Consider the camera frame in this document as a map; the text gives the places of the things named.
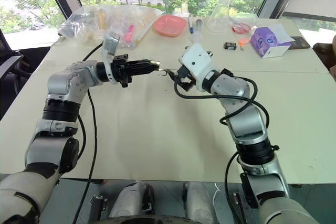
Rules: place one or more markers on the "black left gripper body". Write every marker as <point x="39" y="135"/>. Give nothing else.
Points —
<point x="120" y="70"/>

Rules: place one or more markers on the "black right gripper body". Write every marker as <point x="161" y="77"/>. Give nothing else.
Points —
<point x="186" y="75"/>

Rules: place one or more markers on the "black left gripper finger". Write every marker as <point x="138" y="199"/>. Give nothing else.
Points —
<point x="140" y="70"/>
<point x="140" y="63"/>

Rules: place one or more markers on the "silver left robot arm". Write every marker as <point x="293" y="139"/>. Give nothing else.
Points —
<point x="71" y="79"/>

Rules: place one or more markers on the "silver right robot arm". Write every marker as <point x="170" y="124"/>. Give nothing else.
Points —
<point x="236" y="90"/>

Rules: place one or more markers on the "pink item in bag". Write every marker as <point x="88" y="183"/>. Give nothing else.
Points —
<point x="129" y="34"/>

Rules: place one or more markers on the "pink plastic bowl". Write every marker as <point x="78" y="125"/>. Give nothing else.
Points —
<point x="169" y="24"/>

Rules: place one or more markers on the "white plastic tube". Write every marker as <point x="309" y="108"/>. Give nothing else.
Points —
<point x="198" y="28"/>

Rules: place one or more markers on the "blue and white pen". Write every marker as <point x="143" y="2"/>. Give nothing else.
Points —
<point x="191" y="26"/>

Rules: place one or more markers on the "small black box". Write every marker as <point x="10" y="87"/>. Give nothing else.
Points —
<point x="230" y="46"/>

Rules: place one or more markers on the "yellow tube in bag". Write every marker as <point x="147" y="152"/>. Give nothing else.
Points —
<point x="102" y="18"/>

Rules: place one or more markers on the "clear plastic bag pile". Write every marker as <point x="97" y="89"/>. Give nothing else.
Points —
<point x="78" y="26"/>

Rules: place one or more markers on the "small orange item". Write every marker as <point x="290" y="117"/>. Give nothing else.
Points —
<point x="244" y="41"/>

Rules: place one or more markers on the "clear glass conical flask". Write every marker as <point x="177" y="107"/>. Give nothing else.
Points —
<point x="219" y="16"/>

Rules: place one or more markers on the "purple tissue box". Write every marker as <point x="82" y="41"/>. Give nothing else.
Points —
<point x="265" y="41"/>

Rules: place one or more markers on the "black office chair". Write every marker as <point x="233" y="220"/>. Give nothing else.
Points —
<point x="11" y="64"/>

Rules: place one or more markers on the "silver rounded robot leg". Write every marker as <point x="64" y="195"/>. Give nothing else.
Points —
<point x="131" y="199"/>
<point x="199" y="200"/>

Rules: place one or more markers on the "black smartphone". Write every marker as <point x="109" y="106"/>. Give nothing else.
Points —
<point x="299" y="43"/>

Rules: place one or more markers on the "brown object at edge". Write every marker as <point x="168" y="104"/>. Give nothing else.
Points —
<point x="326" y="56"/>

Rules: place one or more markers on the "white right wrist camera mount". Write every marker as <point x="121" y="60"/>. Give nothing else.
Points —
<point x="195" y="60"/>

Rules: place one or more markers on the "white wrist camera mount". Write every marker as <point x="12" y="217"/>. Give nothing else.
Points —
<point x="195" y="60"/>
<point x="111" y="43"/>

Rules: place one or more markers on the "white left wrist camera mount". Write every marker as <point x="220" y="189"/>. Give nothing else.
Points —
<point x="111" y="43"/>

